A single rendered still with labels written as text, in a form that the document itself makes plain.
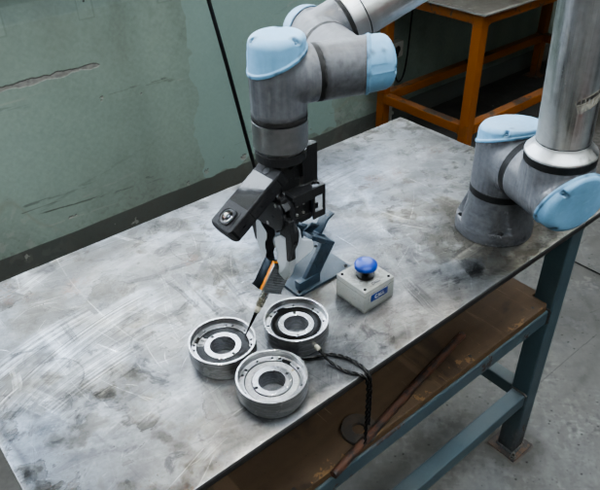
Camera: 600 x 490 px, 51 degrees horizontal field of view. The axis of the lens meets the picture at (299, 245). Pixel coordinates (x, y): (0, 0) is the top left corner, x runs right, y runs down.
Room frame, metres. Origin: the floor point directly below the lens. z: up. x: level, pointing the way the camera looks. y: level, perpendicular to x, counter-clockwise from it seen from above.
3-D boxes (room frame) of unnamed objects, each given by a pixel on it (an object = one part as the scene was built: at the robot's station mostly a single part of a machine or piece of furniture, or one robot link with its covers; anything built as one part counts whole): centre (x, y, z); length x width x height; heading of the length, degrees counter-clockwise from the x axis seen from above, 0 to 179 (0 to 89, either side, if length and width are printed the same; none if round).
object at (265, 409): (0.64, 0.05, 0.82); 0.10 x 0.10 x 0.04
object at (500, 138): (1.06, -0.39, 0.97); 0.13 x 0.12 x 0.14; 19
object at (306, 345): (0.76, 0.01, 0.82); 0.10 x 0.10 x 0.04
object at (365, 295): (0.86, -0.12, 0.82); 0.08 x 0.07 x 0.05; 129
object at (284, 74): (0.78, 0.02, 1.23); 0.09 x 0.08 x 0.11; 109
